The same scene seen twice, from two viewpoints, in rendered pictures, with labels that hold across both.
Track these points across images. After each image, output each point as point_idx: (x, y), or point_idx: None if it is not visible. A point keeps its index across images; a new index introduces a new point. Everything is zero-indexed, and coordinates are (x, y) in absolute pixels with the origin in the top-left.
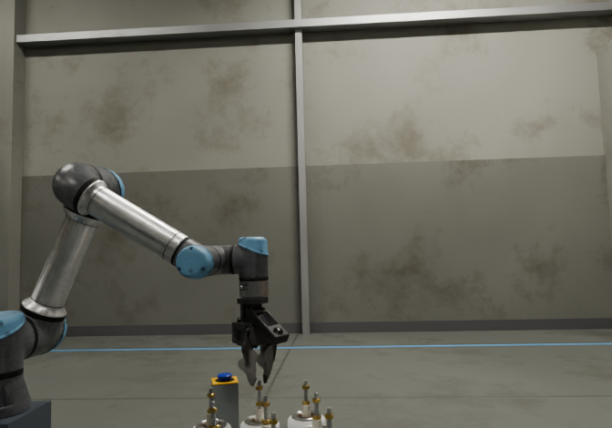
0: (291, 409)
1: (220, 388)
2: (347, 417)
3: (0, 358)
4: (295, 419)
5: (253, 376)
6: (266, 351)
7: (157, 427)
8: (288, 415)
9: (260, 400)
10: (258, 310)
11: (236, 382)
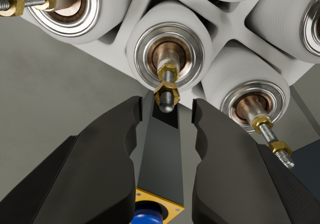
0: (6, 188)
1: (170, 193)
2: None
3: None
4: None
5: (212, 106)
6: (114, 191)
7: (131, 223)
8: (16, 181)
9: (169, 74)
10: None
11: (140, 189)
